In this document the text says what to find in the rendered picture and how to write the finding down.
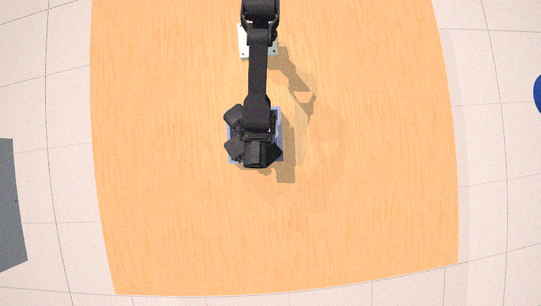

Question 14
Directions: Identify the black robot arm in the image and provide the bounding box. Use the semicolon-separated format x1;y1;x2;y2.
224;0;280;168

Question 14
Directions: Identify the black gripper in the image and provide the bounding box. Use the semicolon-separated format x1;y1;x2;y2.
223;103;283;167

